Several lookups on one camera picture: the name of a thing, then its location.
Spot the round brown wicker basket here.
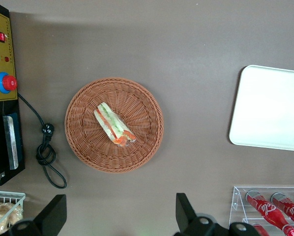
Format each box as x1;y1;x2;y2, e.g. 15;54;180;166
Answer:
64;77;165;174

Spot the clear bag of fried snacks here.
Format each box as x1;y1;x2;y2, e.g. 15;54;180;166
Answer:
0;210;24;234
0;202;22;214

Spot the black power cable with plug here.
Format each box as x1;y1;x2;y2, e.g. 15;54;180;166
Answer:
18;92;68;189

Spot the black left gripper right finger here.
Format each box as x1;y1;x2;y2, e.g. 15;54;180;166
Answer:
175;193;228;236

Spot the cream rectangular plastic tray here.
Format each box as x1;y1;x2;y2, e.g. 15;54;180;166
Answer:
229;64;294;152

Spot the white wire basket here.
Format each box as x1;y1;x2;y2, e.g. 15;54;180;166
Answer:
0;190;27;234

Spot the black sealing machine yellow panel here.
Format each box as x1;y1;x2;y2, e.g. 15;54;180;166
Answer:
0;0;26;186

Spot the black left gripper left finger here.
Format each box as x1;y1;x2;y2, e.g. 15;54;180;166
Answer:
10;194;68;236

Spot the triangle sandwich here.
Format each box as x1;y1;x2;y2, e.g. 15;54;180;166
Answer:
93;102;137;148

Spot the red cola bottle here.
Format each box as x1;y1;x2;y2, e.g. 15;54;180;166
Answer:
245;190;294;236
271;192;294;228
251;222;270;236

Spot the clear acrylic bottle rack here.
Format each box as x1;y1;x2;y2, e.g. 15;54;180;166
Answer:
229;185;294;236

